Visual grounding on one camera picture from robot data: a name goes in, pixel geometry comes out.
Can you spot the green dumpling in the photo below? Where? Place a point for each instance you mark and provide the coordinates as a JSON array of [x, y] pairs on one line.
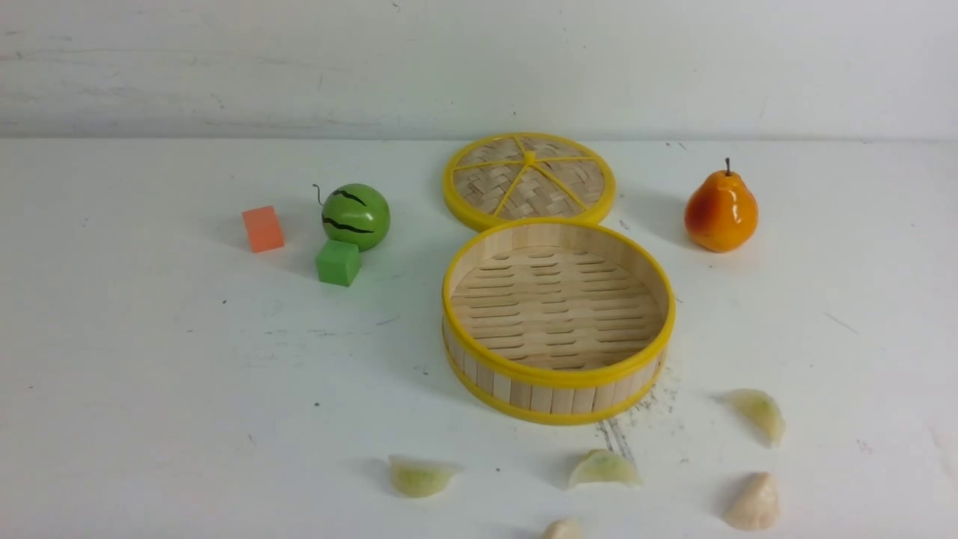
[[761, 410], [419, 477], [603, 465]]

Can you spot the white dumpling bottom edge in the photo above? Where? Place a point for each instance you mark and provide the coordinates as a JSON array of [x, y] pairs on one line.
[[567, 528]]

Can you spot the bamboo steamer tray yellow rim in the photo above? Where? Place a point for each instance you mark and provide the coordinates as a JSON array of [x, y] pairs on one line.
[[555, 321]]

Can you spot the woven bamboo steamer lid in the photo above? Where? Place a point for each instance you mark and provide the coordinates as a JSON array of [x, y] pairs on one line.
[[511, 176]]

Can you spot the green toy watermelon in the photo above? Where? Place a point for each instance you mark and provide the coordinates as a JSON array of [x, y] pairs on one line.
[[355, 213]]

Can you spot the green cube block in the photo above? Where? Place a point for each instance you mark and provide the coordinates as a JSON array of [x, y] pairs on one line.
[[338, 263]]

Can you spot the orange cube block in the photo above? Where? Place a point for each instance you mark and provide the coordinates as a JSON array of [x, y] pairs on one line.
[[263, 229]]

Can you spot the orange toy pear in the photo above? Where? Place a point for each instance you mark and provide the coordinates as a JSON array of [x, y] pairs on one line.
[[722, 214]]

